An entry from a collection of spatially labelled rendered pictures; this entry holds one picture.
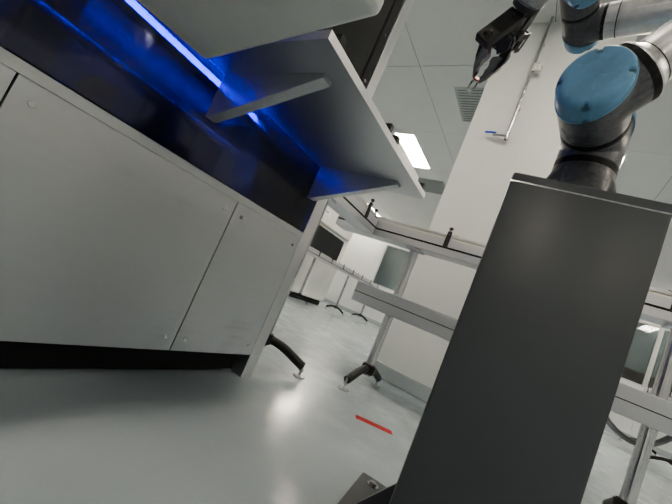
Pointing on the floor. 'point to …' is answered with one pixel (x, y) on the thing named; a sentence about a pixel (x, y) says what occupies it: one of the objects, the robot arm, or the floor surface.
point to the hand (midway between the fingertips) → (477, 76)
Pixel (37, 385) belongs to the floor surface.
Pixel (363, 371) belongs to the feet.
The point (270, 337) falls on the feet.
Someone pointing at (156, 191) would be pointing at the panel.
